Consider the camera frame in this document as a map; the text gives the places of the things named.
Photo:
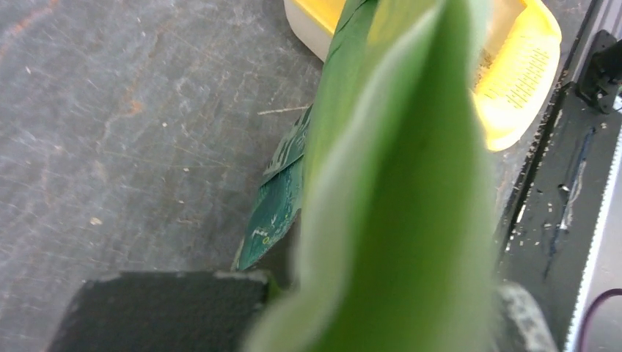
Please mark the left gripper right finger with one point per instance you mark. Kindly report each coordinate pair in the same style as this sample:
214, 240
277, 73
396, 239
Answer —
518, 323

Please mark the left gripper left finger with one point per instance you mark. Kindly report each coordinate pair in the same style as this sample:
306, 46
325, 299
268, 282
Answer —
163, 311

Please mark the green litter bag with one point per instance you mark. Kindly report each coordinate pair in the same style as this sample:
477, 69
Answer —
394, 251

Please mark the yellow litter box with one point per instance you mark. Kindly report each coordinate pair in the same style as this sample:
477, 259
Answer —
517, 68

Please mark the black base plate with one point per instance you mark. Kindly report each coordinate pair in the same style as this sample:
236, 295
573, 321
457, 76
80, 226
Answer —
538, 250

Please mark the aluminium rail frame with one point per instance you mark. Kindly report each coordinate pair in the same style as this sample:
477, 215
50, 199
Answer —
596, 210

